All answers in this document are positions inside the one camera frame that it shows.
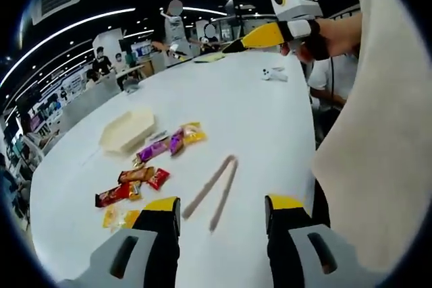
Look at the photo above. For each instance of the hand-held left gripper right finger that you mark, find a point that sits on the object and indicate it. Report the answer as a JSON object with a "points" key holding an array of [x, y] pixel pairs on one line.
{"points": [[287, 254]]}

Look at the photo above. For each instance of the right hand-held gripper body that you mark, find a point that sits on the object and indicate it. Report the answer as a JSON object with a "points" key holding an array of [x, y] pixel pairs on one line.
{"points": [[297, 4]]}

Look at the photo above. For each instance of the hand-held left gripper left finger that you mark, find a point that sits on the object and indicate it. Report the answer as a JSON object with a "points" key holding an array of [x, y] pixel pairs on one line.
{"points": [[158, 254]]}

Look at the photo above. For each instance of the yellow clear food snack packet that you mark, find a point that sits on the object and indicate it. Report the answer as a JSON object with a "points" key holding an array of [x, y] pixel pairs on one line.
{"points": [[119, 219]]}

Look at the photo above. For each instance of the long red food snack packet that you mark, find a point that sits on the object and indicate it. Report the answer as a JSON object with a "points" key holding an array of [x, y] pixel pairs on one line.
{"points": [[116, 195]]}

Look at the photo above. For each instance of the small red food snack packet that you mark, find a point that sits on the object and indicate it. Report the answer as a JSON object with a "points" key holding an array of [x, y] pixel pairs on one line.
{"points": [[158, 178]]}

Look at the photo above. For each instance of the grey food tongs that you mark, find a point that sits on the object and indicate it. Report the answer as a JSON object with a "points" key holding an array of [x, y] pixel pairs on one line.
{"points": [[202, 192]]}

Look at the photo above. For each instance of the orange brown food snack packet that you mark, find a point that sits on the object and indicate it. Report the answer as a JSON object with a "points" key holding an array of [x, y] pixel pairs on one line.
{"points": [[135, 175]]}

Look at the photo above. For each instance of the purple food snack packet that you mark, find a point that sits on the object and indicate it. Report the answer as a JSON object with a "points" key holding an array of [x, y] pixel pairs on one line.
{"points": [[176, 141], [152, 151]]}

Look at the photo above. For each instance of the yellow pink food snack packet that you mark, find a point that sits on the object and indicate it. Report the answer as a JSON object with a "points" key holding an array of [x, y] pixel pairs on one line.
{"points": [[194, 133]]}

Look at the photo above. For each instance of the cream plastic container tray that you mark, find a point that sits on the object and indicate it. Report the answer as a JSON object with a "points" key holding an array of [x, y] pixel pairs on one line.
{"points": [[126, 133]]}

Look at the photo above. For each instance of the person's right hand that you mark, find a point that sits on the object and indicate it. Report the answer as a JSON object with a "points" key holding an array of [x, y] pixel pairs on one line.
{"points": [[337, 36]]}

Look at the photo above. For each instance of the white device on table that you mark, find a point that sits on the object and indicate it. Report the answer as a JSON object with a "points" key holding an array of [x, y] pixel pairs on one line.
{"points": [[273, 74]]}

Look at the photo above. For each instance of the yellow paper sheet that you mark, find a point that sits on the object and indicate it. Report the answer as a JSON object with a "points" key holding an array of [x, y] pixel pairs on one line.
{"points": [[209, 57]]}

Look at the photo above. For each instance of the small silver wrapper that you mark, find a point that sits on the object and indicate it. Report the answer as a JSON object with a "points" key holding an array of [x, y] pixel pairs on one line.
{"points": [[158, 135]]}

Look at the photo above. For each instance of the person's cream shirt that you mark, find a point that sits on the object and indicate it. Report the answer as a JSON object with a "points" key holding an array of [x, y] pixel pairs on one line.
{"points": [[388, 99]]}

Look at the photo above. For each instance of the grey partition panel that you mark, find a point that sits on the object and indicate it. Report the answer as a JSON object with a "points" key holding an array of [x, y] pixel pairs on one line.
{"points": [[91, 102]]}

